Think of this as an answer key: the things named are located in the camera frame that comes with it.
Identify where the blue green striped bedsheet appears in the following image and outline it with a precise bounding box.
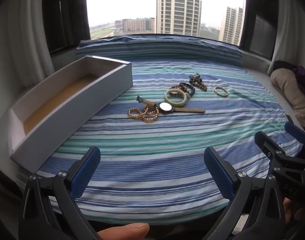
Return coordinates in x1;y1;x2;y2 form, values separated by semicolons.
17;35;305;226

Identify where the red bead bracelet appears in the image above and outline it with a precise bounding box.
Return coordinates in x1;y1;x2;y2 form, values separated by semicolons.
169;86;192;99

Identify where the amber bead bracelet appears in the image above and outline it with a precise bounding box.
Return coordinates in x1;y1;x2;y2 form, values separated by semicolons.
127;104;160;124

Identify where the person's right hand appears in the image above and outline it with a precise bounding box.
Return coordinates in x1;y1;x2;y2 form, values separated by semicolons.
283;198;304;224

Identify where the pale green jade bangle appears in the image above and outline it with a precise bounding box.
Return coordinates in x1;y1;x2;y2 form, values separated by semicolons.
164;88;188;107

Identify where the white curtain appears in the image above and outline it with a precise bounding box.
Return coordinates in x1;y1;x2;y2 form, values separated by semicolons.
8;0;54;87
267;0;305;75

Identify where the person's left hand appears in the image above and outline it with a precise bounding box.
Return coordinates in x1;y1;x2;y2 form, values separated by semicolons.
97;223;150;240

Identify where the wristwatch with tan strap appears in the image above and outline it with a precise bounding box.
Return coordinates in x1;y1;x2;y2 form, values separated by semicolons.
136;95;205;114

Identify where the white curtain left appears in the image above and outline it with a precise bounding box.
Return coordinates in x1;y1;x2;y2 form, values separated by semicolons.
8;0;54;87

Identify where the beige cushion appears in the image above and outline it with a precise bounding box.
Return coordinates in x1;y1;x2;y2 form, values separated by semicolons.
270;68;305;129

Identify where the white curtain right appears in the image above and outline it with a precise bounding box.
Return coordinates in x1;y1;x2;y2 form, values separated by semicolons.
267;0;305;75

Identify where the gold twisted bangle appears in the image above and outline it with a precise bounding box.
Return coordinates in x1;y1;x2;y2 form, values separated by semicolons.
213;87;229;98

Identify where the white box with brown base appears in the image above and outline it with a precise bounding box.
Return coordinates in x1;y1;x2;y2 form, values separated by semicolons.
8;56;133;173

